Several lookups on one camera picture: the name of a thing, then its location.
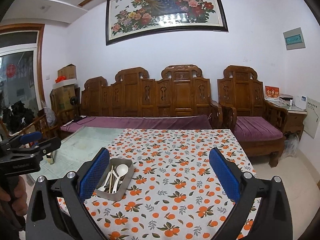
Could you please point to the crumpled clear plastic bag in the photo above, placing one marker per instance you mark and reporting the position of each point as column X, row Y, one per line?
column 292, row 145

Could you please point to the framed peacock flower painting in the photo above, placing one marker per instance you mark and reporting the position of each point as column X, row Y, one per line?
column 162, row 10

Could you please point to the square purple armchair cushion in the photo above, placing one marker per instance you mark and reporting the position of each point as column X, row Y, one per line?
column 255, row 127

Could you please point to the red desk calendar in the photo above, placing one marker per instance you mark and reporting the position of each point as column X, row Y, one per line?
column 272, row 92

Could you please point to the wooden door frame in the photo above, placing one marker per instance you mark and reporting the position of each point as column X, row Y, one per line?
column 40, row 65

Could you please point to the red paper window decoration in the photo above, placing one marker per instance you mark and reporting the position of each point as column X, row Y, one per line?
column 10, row 70

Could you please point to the large brown cardboard box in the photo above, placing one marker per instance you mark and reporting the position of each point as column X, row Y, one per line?
column 63, row 98

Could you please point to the white box device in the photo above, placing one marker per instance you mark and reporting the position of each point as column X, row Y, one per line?
column 301, row 103

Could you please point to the black device on cushion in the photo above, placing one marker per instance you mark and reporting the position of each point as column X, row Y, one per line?
column 78, row 118

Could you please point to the person's left hand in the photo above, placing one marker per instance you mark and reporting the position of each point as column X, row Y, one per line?
column 22, row 192

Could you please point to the white wall cabinet panel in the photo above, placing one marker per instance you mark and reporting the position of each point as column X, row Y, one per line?
column 312, row 118

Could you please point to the rectangular metal tray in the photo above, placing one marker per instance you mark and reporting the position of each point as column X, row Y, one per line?
column 125, row 190

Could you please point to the light bamboo chopstick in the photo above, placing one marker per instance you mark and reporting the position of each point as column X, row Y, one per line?
column 111, row 177

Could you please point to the flat white box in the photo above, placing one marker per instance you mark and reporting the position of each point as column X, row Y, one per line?
column 71, row 83

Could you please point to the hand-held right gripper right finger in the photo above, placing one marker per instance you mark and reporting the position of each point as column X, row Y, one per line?
column 225, row 175

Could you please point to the small brown cardboard box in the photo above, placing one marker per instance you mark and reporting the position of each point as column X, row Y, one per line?
column 67, row 71

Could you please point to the slatted wooden chair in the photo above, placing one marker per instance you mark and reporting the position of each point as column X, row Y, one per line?
column 42, row 128

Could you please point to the long purple sofa cushion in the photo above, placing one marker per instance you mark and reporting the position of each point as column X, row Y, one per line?
column 150, row 122

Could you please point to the red orange plastic bag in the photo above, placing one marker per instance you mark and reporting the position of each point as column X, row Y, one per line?
column 60, row 79

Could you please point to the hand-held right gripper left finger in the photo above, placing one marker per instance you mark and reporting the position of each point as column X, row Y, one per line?
column 93, row 173

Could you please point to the grey wall electrical panel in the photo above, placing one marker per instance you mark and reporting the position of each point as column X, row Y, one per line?
column 294, row 38

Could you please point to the black clothes pile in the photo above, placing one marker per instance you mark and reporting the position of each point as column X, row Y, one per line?
column 17, row 116

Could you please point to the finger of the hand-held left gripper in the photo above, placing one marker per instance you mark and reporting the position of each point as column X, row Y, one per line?
column 30, row 137
column 50, row 143

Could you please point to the carved wooden armchair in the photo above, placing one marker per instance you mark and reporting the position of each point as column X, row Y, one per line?
column 243, row 92

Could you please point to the carved wooden sofa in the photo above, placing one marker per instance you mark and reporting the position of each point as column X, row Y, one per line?
column 183, row 95

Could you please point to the grey flat box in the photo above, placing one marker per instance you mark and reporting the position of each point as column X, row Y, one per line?
column 286, row 99

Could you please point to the small white plastic spoon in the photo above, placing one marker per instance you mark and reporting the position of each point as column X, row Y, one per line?
column 101, row 188

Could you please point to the orange fruit print tablecloth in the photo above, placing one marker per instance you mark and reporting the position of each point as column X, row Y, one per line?
column 175, row 167

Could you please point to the large white plastic spoon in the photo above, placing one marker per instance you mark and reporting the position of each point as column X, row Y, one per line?
column 122, row 170

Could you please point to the wooden side table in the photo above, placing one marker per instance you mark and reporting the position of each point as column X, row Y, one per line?
column 295, row 120

